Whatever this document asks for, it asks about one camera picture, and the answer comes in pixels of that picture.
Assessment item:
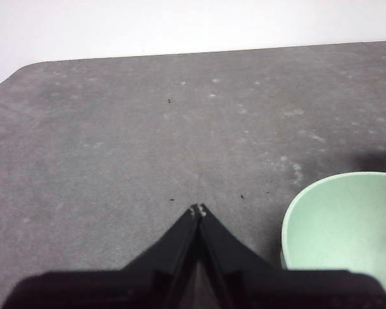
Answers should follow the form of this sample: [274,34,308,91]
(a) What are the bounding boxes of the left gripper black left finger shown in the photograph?
[1,205,201,309]

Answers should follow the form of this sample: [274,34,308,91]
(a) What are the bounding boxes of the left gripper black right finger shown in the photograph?
[199,203,386,309]

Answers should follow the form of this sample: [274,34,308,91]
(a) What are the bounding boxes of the green ribbed bowl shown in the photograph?
[280,171,386,274]

